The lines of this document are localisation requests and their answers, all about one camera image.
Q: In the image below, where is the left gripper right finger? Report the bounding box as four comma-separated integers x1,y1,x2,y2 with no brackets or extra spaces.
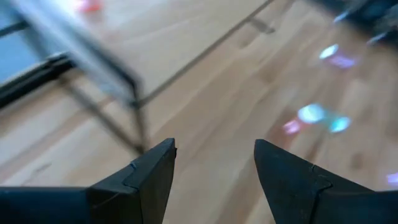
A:
253,139,374,224

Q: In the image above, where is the green pill bottle white cap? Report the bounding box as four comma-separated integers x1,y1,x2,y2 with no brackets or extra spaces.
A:
326,115,353,135

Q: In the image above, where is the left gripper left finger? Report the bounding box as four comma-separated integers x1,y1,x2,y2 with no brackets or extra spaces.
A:
88,138,177,224

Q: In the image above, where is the pink pill bottle white cap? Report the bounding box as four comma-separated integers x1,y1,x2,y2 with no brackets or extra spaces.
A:
385,170,398,187
318,43,358,70

